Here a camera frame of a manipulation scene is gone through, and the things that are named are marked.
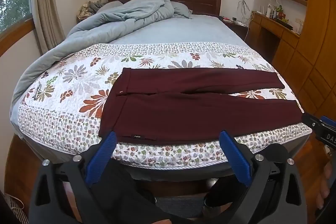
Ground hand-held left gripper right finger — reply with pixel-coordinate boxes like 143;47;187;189
219;131;308;224

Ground pile of clothes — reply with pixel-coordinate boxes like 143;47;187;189
77;0;104;22

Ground dark wooden nightstand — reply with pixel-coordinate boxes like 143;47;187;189
219;15;250;43

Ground grey-blue pillow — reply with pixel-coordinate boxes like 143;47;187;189
171;1;194;20

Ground floral white quilt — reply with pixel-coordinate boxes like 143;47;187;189
17;42;313;171

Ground wooden desk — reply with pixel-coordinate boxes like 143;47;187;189
247;12;301;63

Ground person's black trousers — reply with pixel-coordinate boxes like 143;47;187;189
87;160;252;224

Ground grey floor rug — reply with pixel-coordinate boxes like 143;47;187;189
154;196;208;218

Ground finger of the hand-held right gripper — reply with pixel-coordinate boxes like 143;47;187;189
301;112;324;133
321;115;336;127

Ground maroon pants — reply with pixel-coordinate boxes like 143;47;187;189
98;67;303;145

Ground grey-blue bed sheet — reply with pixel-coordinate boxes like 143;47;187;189
66;15;248;49

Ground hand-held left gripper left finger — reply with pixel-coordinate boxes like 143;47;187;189
28;131;117;224

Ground black white patterned tote bag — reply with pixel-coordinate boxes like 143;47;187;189
0;190;25;224

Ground person's right hand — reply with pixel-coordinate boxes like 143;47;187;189
315;158;334;211

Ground beige side curtain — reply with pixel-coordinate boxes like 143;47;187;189
30;0;67;55

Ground wooden framed window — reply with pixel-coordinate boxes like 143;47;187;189
0;0;36;58

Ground black flat desk item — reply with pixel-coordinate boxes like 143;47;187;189
275;18;293;29

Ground grey-blue duvet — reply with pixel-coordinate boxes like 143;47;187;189
10;0;184;119

